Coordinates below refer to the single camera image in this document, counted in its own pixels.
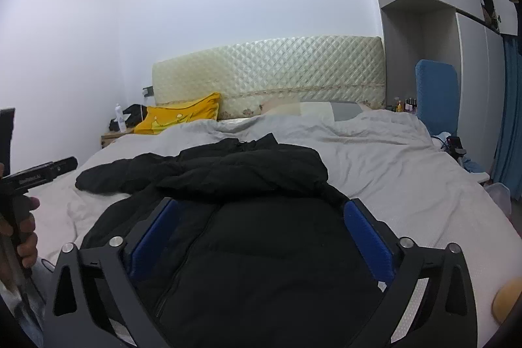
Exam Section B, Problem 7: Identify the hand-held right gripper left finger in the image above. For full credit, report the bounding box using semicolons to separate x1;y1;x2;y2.
43;197;180;348

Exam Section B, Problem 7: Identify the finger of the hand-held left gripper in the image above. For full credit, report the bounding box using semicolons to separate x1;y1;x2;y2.
51;156;79;176

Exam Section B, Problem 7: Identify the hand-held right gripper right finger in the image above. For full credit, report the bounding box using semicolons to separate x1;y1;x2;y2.
343;198;478;348

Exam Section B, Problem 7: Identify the black puffer jacket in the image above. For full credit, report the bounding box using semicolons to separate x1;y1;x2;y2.
75;133;392;332

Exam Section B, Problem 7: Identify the person's left hand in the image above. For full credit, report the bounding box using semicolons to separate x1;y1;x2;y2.
0;164;40;269

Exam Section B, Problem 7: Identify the wooden nightstand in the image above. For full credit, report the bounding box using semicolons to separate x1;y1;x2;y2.
100;128;137;150

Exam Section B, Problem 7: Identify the bed with grey duvet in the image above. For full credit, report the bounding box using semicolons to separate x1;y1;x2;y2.
37;109;520;348

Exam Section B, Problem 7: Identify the black bag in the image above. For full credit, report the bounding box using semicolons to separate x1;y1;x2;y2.
109;104;149;130

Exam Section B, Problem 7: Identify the yellow pillow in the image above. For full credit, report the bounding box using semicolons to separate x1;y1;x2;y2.
134;92;222;135

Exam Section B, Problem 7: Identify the black device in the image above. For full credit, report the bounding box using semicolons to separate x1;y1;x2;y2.
444;135;468;161

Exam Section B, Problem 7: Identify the light blue cloth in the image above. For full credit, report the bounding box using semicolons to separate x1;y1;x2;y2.
463;158;488;173

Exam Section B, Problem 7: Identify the grey and pink patchwork pillow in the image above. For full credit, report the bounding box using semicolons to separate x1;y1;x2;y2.
261;100;374;120

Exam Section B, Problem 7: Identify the row of small bottles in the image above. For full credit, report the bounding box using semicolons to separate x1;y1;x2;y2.
391;97;419;113

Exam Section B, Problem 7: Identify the clear plastic bag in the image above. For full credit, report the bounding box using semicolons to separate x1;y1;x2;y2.
485;181;512;214

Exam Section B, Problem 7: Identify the yellow plush object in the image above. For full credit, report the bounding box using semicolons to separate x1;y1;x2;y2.
491;279;520;326

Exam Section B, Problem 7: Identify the blue chair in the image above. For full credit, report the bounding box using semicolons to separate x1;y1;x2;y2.
415;59;459;139

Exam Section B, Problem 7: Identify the cream quilted headboard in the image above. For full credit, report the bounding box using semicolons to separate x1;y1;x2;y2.
152;36;386;120

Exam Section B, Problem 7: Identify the grey built-in wardrobe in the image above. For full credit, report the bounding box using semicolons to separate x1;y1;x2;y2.
381;0;518;173

